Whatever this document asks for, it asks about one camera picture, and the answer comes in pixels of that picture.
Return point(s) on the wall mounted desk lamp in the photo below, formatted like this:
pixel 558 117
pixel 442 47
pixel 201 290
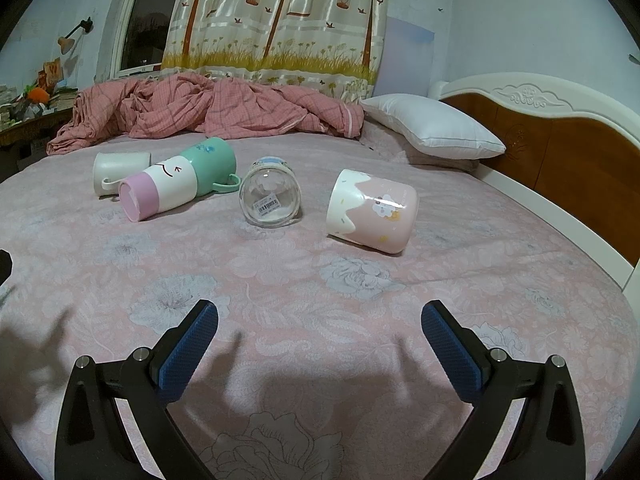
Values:
pixel 67 42

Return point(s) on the white pillow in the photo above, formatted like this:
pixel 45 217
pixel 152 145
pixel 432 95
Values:
pixel 433 127

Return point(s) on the dark wooden desk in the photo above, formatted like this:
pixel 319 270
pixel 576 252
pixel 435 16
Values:
pixel 26 142

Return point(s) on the white ceramic mug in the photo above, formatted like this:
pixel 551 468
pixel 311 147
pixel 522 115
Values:
pixel 110 168

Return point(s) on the pink white ceramic cup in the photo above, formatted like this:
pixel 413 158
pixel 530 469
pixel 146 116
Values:
pixel 373 212

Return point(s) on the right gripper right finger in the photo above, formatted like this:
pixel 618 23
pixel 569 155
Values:
pixel 548 440

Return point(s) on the tree print curtain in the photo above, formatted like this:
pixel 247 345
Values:
pixel 333 46

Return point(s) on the clear glass jar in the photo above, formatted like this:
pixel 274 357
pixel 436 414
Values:
pixel 270 195

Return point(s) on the white framed window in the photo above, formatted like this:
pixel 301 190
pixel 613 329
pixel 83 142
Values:
pixel 141 36

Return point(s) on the pink white green tumbler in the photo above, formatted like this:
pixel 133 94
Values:
pixel 204 168

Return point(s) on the white wooden headboard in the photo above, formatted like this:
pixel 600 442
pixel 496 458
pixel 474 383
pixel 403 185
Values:
pixel 572 158

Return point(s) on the orange toy on desk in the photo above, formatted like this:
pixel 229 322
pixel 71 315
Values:
pixel 38 95

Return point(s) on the pink floral bedsheet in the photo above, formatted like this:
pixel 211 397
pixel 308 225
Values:
pixel 319 369

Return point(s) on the pink checked quilt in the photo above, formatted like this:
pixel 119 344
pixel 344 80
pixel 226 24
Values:
pixel 227 108

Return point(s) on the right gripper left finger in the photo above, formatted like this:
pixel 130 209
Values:
pixel 92 442

